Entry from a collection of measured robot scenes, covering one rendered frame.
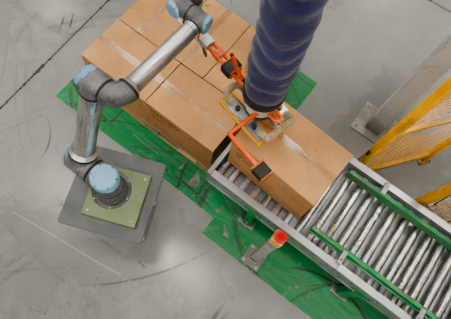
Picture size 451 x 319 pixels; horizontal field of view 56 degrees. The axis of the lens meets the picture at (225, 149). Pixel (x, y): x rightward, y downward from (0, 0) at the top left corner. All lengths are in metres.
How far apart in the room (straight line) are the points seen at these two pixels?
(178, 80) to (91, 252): 1.40
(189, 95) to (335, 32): 1.72
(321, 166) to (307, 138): 0.18
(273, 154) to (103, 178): 0.95
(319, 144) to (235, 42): 1.12
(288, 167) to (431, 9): 2.74
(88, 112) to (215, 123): 1.15
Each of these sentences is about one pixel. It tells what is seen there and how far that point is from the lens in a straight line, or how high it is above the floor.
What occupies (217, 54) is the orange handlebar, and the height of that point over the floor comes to 1.23.
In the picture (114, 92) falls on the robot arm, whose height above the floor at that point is 1.61.
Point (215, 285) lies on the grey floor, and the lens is 3.27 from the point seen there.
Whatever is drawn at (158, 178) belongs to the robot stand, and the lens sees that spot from 2.62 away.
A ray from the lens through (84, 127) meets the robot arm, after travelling 2.15.
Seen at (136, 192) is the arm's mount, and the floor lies 0.81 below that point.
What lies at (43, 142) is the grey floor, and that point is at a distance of 3.68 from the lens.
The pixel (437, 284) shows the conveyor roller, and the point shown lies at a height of 0.55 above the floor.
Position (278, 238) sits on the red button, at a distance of 2.28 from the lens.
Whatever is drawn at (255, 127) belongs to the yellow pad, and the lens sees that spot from 2.33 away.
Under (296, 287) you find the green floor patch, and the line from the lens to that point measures 3.35.
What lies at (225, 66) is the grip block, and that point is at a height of 1.23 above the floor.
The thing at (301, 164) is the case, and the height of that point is 0.95.
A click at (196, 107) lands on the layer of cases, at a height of 0.54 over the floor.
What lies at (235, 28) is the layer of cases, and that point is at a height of 0.54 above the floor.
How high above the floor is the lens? 3.26
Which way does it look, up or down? 70 degrees down
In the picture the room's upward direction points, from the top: 12 degrees clockwise
